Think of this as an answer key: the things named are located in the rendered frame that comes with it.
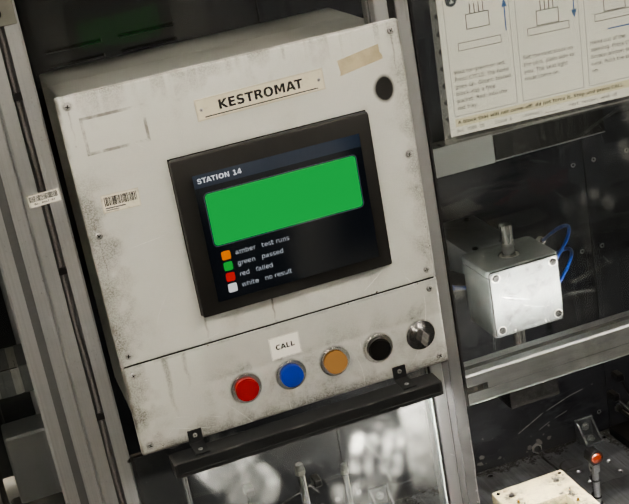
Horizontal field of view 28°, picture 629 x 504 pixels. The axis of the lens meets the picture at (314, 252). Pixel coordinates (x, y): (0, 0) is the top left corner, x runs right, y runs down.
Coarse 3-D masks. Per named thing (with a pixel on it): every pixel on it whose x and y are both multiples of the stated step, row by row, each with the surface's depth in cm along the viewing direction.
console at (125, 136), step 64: (192, 64) 152; (256, 64) 147; (320, 64) 149; (384, 64) 152; (64, 128) 142; (128, 128) 144; (192, 128) 146; (256, 128) 149; (320, 128) 150; (384, 128) 154; (128, 192) 146; (192, 192) 147; (384, 192) 156; (128, 256) 148; (192, 256) 149; (384, 256) 158; (128, 320) 150; (192, 320) 153; (256, 320) 156; (320, 320) 159; (384, 320) 161; (128, 384) 153; (192, 384) 155; (256, 384) 157; (320, 384) 161
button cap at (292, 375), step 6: (288, 366) 158; (294, 366) 158; (282, 372) 158; (288, 372) 158; (294, 372) 158; (300, 372) 159; (282, 378) 158; (288, 378) 158; (294, 378) 158; (300, 378) 159; (288, 384) 158; (294, 384) 159
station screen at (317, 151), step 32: (256, 160) 147; (288, 160) 149; (320, 160) 150; (320, 224) 152; (352, 224) 154; (224, 256) 150; (256, 256) 151; (288, 256) 152; (320, 256) 154; (352, 256) 155; (224, 288) 151; (256, 288) 152
